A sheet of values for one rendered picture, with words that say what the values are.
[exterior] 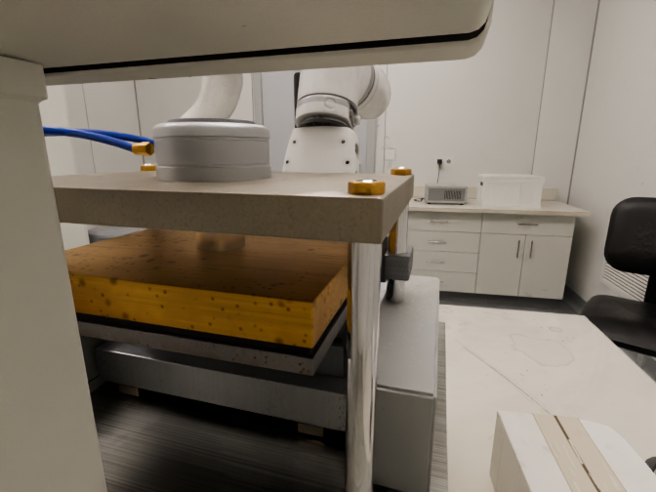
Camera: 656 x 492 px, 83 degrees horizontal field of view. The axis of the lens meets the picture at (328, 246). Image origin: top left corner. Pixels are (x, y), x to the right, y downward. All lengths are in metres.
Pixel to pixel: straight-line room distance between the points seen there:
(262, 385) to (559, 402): 0.53
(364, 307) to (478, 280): 2.84
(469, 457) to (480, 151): 3.01
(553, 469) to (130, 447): 0.37
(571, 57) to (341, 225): 3.50
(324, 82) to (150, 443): 0.42
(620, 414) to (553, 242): 2.36
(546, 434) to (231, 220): 0.41
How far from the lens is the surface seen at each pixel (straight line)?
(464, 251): 2.92
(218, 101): 1.05
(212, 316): 0.21
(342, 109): 0.51
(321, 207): 0.16
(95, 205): 0.23
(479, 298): 3.12
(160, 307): 0.23
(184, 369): 0.32
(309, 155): 0.50
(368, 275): 0.17
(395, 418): 0.24
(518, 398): 0.71
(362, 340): 0.18
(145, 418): 0.34
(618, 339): 1.78
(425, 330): 0.29
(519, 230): 2.96
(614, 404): 0.77
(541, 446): 0.48
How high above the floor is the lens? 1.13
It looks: 14 degrees down
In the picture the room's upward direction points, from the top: straight up
